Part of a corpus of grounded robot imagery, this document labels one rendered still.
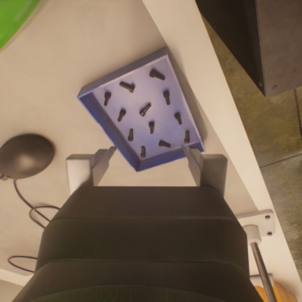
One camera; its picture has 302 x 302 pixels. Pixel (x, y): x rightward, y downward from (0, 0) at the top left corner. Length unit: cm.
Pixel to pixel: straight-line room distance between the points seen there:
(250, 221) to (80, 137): 35
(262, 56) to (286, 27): 4
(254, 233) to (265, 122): 116
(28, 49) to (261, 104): 135
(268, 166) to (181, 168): 161
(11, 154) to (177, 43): 23
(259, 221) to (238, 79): 97
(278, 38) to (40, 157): 36
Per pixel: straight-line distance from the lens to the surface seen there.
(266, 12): 36
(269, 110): 152
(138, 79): 23
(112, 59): 23
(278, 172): 201
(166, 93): 23
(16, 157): 31
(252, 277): 83
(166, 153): 29
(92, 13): 22
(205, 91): 25
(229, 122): 28
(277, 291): 90
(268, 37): 38
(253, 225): 49
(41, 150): 30
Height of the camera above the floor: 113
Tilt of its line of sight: 46 degrees down
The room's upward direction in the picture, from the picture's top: 179 degrees counter-clockwise
